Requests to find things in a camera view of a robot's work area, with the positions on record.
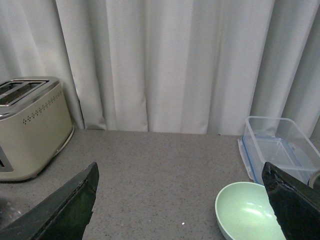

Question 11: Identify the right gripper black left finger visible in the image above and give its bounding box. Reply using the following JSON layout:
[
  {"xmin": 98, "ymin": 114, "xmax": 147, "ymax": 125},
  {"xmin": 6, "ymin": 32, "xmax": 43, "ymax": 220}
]
[{"xmin": 0, "ymin": 162, "xmax": 99, "ymax": 240}]

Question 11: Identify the clear plastic food container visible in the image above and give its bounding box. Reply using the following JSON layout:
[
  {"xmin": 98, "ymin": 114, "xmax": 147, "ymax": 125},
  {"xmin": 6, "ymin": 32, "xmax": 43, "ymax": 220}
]
[{"xmin": 238, "ymin": 116, "xmax": 320, "ymax": 185}]

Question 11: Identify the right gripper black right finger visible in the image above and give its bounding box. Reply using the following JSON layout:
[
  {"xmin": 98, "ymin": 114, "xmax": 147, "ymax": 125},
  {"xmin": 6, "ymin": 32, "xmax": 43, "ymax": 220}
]
[{"xmin": 261, "ymin": 162, "xmax": 320, "ymax": 240}]

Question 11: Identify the green bowl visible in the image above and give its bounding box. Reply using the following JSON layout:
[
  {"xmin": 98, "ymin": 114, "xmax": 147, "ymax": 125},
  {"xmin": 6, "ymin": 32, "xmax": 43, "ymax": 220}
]
[{"xmin": 214, "ymin": 181, "xmax": 285, "ymax": 240}]

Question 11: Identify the cream two-slot toaster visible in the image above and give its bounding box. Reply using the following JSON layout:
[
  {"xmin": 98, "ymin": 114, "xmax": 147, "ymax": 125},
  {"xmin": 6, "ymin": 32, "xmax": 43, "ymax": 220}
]
[{"xmin": 0, "ymin": 76, "xmax": 75, "ymax": 182}]

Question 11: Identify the clear lid with blue seal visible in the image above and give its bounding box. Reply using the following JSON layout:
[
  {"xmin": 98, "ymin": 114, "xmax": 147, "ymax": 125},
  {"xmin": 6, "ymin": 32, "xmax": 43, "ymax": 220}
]
[{"xmin": 240, "ymin": 136, "xmax": 308, "ymax": 185}]

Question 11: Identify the white curtain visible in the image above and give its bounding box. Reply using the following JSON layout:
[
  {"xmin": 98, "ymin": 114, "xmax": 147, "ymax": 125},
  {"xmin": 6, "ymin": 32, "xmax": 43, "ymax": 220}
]
[{"xmin": 0, "ymin": 0, "xmax": 320, "ymax": 138}]

